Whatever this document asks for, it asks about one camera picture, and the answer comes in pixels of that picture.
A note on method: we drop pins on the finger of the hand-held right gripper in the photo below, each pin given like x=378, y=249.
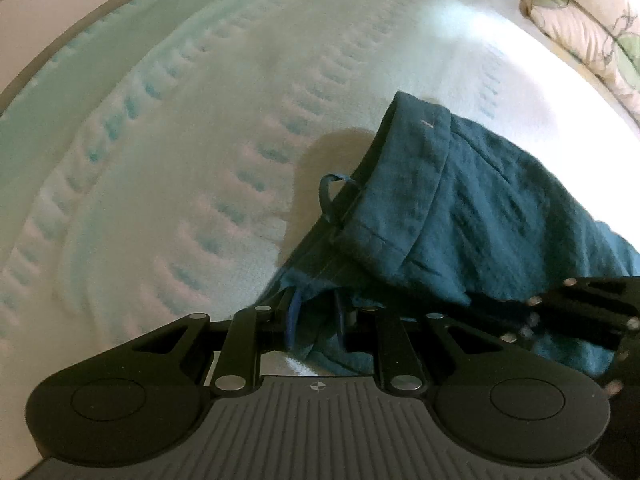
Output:
x=560, y=335
x=575, y=296

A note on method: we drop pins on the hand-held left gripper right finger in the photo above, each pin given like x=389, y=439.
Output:
x=341, y=321

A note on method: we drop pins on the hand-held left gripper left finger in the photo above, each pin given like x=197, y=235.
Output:
x=293, y=317

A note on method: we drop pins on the teal pants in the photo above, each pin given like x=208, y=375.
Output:
x=450, y=200

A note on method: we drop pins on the mint white quilted bed cover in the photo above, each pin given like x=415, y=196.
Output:
x=200, y=135

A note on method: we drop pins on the floral patterned pillow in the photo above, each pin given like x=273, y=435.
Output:
x=585, y=15

